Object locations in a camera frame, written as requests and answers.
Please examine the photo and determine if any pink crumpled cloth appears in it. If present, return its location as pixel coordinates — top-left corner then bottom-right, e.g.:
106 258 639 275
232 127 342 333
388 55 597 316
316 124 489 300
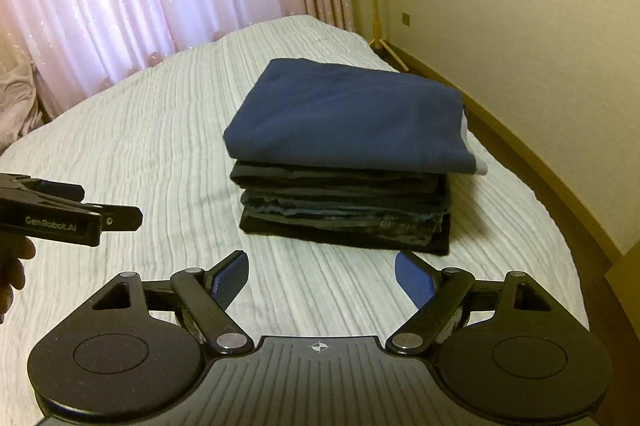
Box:
0 58 44 152

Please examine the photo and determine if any person's left hand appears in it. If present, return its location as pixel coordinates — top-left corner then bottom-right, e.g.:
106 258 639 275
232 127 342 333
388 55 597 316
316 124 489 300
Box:
0 232 36 322

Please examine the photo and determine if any stack of dark folded clothes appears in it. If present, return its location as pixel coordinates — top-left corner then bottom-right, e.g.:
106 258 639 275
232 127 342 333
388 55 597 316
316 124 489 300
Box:
230 161 451 256

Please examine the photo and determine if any wooden coat stand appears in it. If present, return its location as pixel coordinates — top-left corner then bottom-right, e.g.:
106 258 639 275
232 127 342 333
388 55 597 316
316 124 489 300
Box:
369 0 409 73

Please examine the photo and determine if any navy blue sweater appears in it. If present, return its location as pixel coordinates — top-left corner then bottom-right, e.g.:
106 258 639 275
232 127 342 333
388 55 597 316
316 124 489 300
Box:
224 58 488 175

